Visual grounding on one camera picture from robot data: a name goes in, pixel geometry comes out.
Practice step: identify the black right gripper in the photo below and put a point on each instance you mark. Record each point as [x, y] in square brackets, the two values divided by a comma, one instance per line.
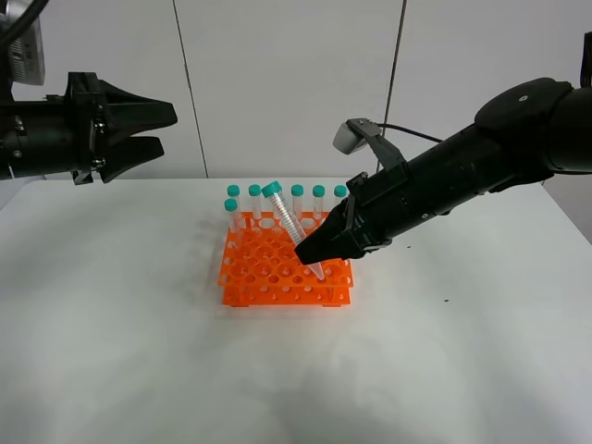
[380, 208]

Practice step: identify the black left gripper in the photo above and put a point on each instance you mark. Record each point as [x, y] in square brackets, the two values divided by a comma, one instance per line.
[94, 107]

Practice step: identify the teal-capped test tube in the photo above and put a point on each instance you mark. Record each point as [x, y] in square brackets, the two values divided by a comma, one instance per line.
[296, 229]

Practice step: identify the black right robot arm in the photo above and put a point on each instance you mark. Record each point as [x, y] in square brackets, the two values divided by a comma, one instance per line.
[527, 134]

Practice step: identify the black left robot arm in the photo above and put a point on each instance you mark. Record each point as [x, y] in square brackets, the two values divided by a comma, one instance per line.
[35, 138]

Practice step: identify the orange plastic test tube rack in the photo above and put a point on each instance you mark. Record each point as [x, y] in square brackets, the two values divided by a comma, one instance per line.
[259, 267]

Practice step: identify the front-left teal-capped racked tube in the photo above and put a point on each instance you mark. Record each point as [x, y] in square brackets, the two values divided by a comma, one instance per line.
[232, 218]

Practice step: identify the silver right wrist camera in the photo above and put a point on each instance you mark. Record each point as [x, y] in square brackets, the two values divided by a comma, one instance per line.
[354, 134]

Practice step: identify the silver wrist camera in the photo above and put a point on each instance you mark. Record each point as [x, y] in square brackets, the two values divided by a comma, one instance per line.
[354, 134]
[25, 55]

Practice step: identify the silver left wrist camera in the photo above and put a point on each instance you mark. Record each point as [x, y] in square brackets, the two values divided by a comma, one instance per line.
[25, 55]

